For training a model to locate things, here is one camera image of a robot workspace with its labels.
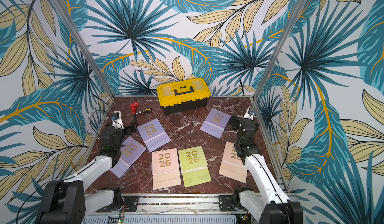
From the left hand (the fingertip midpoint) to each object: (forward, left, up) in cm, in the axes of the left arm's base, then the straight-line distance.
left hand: (126, 119), depth 84 cm
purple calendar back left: (0, -12, -16) cm, 20 cm away
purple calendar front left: (-13, -1, -16) cm, 20 cm away
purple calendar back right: (+10, -53, -16) cm, 57 cm away
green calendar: (-20, -39, -15) cm, 46 cm away
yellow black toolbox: (+21, -31, -1) cm, 37 cm away
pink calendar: (-21, -23, -16) cm, 35 cm away
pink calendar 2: (-19, -61, -18) cm, 66 cm away
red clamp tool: (+24, +7, -17) cm, 30 cm away
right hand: (-1, -65, +6) cm, 65 cm away
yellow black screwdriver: (+20, -3, -16) cm, 25 cm away
